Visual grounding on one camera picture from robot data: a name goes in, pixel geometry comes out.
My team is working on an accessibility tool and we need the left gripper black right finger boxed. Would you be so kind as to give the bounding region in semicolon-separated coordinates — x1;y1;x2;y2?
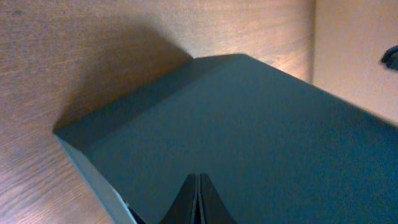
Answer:
198;173;237;224

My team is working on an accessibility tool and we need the black box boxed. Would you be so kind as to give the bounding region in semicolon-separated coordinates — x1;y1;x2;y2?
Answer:
54;54;397;223

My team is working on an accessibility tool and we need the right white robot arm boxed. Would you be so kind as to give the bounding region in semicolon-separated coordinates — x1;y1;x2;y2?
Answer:
380;45;398;71

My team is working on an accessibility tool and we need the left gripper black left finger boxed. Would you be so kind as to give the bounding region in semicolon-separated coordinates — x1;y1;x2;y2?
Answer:
160;174;198;224

